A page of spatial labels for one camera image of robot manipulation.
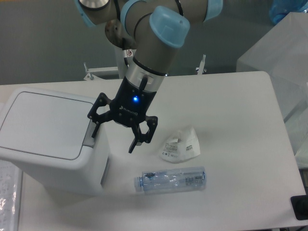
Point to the white pedestal base frame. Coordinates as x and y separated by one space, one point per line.
113 72

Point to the white plastic trash can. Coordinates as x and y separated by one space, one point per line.
48 135

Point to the blue water jug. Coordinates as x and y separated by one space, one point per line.
280 8

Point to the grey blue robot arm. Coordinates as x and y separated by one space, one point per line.
159 29

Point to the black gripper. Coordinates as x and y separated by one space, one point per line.
133 108

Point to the black device at edge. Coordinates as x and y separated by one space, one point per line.
300 206

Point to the clear plastic water bottle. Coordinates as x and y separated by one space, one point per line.
171 180

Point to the white crumpled plastic wrapper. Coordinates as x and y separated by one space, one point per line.
182 145

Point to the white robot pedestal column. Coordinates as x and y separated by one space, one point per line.
123 60

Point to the clear plastic paper sleeve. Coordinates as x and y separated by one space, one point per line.
10 196

